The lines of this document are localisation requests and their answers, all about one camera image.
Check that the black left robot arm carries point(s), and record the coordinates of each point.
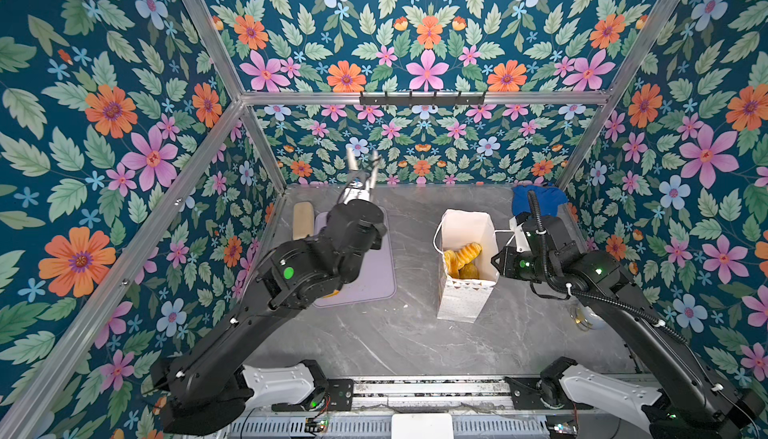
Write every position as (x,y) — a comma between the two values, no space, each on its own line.
(211,386)

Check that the white cartoon paper bag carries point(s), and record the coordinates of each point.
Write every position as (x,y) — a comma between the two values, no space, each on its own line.
(465,243)

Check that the scalloped yellow bread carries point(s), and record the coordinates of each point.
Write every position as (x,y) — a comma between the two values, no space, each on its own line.
(452,264)

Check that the white box on rail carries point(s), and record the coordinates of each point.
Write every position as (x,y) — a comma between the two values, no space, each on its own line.
(422,426)

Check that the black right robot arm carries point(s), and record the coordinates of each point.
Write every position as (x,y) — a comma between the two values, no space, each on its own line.
(691,400)

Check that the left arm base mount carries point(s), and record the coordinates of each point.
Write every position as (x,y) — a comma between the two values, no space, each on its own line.
(303,387)

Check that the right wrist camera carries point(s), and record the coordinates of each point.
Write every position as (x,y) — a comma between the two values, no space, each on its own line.
(519,239)

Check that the ribbed spiral bread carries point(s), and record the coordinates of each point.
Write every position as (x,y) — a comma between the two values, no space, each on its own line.
(469,253)

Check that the oval orange bread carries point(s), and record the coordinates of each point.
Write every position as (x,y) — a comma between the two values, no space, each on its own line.
(469,272)

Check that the small analog clock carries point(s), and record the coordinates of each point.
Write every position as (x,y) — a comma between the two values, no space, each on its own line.
(586,319)

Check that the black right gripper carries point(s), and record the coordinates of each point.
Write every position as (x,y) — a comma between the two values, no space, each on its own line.
(504,259)

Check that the black hook rail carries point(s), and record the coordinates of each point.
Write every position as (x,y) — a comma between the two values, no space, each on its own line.
(408,99)

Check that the lilac plastic tray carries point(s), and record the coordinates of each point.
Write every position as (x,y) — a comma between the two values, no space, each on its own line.
(376,280)

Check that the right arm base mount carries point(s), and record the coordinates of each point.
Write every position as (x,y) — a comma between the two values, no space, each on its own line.
(543,392)

